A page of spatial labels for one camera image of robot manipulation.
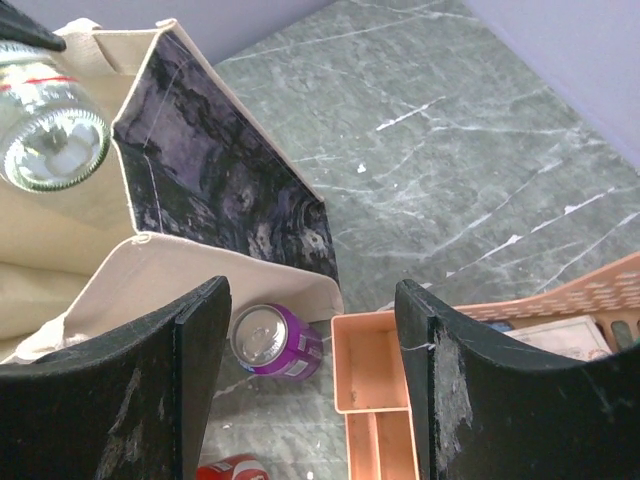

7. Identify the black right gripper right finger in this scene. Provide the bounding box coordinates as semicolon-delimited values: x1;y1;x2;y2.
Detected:
395;280;639;479

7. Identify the clear bottle green cap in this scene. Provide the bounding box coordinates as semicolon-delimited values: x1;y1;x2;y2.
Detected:
1;40;111;193

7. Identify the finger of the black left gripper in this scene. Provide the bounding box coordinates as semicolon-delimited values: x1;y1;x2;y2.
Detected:
0;0;66;51

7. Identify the white red medicine box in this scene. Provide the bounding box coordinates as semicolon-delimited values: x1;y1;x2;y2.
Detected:
506;315;612;361

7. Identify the orange plastic desk organizer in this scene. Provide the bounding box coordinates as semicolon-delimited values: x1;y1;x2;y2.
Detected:
331;254;639;479

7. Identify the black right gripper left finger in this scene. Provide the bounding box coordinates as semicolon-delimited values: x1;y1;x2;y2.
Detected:
1;277;231;480

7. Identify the red soda can rear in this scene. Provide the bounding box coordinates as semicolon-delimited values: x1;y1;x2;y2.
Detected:
196;453;270;480

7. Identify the purple soda can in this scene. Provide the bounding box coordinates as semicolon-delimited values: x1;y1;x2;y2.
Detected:
230;304;324;381

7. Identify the cream canvas tote bag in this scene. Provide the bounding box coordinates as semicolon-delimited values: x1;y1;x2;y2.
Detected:
1;18;344;363

